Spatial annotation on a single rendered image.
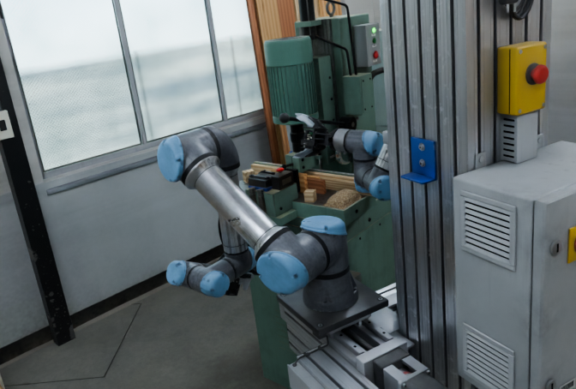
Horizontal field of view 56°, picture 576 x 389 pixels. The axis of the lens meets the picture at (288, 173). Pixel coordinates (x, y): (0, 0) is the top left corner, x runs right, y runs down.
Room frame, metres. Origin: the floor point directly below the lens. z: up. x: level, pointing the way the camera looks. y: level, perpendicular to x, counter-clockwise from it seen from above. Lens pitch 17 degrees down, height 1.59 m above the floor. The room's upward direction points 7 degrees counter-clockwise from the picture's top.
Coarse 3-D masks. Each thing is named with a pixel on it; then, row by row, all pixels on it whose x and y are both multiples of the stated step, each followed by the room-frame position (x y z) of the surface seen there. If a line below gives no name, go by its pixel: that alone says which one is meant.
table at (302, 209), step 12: (336, 192) 1.90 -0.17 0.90; (300, 204) 1.84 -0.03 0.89; (312, 204) 1.81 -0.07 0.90; (360, 204) 1.79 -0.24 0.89; (372, 204) 1.85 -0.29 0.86; (288, 216) 1.82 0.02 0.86; (300, 216) 1.84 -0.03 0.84; (312, 216) 1.81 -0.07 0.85; (336, 216) 1.74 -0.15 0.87; (348, 216) 1.73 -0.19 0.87; (360, 216) 1.79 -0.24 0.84
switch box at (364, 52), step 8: (368, 24) 2.15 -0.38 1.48; (376, 24) 2.19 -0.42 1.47; (360, 32) 2.15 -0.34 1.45; (368, 32) 2.14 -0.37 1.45; (376, 32) 2.18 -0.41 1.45; (360, 40) 2.15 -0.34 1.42; (368, 40) 2.13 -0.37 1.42; (376, 40) 2.18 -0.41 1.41; (360, 48) 2.15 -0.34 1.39; (368, 48) 2.13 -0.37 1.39; (376, 48) 2.18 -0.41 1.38; (360, 56) 2.15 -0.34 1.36; (368, 56) 2.13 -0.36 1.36; (360, 64) 2.15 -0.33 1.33; (368, 64) 2.13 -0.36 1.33
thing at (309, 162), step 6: (288, 156) 2.01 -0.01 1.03; (312, 156) 2.04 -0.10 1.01; (288, 162) 2.02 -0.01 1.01; (294, 162) 2.00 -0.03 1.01; (300, 162) 1.99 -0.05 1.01; (306, 162) 2.01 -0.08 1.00; (312, 162) 2.04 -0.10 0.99; (318, 162) 2.07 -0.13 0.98; (294, 168) 2.00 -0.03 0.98; (300, 168) 1.98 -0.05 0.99; (306, 168) 2.01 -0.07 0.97
